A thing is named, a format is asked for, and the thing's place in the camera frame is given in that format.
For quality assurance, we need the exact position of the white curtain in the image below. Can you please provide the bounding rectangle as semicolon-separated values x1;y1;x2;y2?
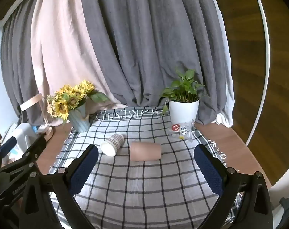
206;0;235;128

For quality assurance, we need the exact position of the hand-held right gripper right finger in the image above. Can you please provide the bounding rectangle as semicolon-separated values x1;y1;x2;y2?
193;144;274;229

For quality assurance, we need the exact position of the white hoop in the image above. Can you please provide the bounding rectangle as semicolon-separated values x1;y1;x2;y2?
246;0;272;149

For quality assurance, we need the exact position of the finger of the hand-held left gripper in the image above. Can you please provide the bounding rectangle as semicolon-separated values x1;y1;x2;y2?
0;137;18;170
0;135;48;175

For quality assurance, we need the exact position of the sunflower bouquet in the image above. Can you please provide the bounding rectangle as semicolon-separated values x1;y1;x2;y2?
46;80;110;124

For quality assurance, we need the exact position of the grey curtain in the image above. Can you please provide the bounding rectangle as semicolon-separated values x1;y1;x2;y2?
79;0;229;126
0;3;50;126

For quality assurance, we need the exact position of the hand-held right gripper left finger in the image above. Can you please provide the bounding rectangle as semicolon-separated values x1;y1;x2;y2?
16;144;99;229

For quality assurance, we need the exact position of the white plastic box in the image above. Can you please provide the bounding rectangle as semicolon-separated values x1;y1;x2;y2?
15;123;38;151

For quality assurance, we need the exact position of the green plant in white pot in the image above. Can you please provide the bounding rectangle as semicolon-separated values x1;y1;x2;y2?
160;69;206;126

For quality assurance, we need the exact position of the blue ribbed vase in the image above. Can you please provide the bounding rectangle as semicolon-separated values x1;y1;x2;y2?
68;100;91;134

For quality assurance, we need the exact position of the clear plastic bag with stickers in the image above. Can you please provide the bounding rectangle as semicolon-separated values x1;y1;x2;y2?
168;121;198;142

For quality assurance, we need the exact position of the wooden desk lamp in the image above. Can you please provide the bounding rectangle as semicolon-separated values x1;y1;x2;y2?
19;94;56;142

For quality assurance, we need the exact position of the checked tablecloth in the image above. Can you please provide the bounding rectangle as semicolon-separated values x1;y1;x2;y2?
48;107;243;229

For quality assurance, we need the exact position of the white furniture frame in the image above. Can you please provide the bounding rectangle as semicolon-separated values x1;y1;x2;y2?
269;148;289;221

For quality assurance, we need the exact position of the white patterned paper cup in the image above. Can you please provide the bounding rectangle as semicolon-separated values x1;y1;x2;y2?
100;134;126;157

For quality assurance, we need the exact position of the pink curtain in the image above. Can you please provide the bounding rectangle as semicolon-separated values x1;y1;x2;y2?
30;0;129;127

